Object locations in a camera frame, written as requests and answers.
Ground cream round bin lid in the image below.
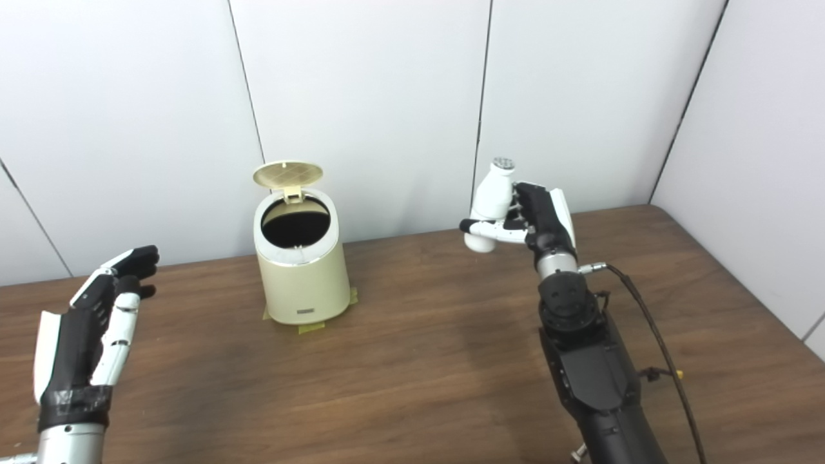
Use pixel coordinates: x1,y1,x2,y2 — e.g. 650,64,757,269
252,160,324,204

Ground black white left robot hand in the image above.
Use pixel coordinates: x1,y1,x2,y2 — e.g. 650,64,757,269
34,245,160,431

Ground cream-colored round bin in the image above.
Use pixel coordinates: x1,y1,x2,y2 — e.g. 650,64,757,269
253,189,352,325

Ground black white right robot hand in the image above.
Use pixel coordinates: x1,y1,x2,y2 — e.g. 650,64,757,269
459,182,578,262

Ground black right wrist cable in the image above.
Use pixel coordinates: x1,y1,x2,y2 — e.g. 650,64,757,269
578,261,710,464

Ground small white plastic bottle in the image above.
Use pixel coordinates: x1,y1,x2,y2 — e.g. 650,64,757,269
464,157,516,253

